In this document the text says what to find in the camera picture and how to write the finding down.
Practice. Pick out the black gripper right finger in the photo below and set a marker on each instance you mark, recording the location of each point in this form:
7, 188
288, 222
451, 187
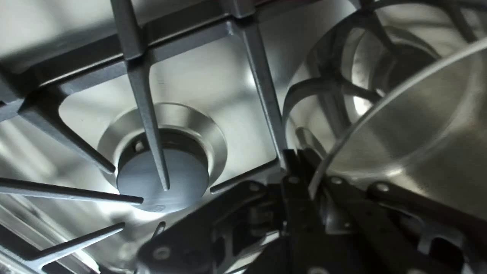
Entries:
390, 228

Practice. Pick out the small stainless steel pot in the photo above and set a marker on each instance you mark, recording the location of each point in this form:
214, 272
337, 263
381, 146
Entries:
431, 131

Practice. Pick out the round steel gas burner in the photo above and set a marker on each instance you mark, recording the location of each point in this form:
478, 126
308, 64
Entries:
188, 172

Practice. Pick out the black cast iron stove grate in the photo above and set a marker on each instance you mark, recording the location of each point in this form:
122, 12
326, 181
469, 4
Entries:
137, 30

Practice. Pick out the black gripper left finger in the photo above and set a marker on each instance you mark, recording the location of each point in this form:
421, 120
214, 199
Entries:
299, 222

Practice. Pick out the stainless steel gas range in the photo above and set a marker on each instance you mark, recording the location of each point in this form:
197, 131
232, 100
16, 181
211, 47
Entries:
203, 76

